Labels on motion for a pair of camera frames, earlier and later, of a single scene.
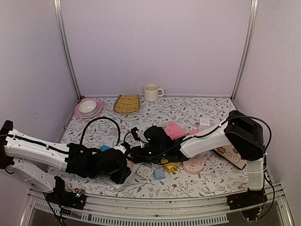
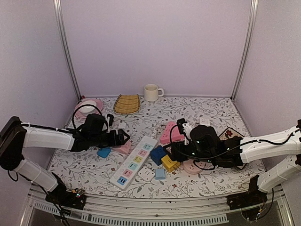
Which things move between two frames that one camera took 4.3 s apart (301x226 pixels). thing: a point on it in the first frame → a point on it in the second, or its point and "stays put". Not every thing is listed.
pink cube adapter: [129, 164] → [124, 148]
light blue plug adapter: [159, 174] stays put
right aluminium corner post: [253, 20] stays put
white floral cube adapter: [204, 123] stays put
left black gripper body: [120, 177] → [97, 140]
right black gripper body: [140, 159] → [181, 158]
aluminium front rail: [131, 211] stays put
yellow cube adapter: [170, 167] stays put
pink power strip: [174, 131] stays put
